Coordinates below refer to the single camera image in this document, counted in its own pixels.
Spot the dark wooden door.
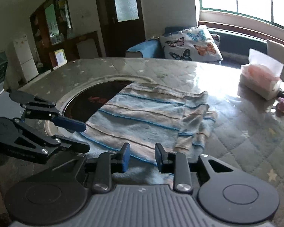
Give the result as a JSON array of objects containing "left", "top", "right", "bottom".
[{"left": 96, "top": 0, "right": 146, "bottom": 57}]

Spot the beige cushion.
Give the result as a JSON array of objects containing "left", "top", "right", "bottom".
[{"left": 266, "top": 39, "right": 284, "bottom": 85}]

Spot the butterfly print pillow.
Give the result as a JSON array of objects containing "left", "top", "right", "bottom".
[{"left": 159, "top": 25, "right": 223, "bottom": 63}]

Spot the blue cushion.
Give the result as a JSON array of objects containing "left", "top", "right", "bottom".
[{"left": 126, "top": 39, "right": 164, "bottom": 58}]

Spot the dark wooden cabinet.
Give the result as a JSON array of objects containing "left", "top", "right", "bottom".
[{"left": 30, "top": 0, "right": 102, "bottom": 74}]

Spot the white refrigerator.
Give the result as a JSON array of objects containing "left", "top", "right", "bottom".
[{"left": 13, "top": 34, "right": 38, "bottom": 83}]

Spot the dark green sofa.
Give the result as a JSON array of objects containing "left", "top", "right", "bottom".
[{"left": 164, "top": 26, "right": 269, "bottom": 69}]

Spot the clear plastic tissue box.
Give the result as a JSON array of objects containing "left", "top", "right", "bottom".
[{"left": 240, "top": 49, "right": 284, "bottom": 100}]

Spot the blue striped knitted garment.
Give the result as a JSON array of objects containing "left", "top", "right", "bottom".
[{"left": 78, "top": 82, "right": 218, "bottom": 185}]

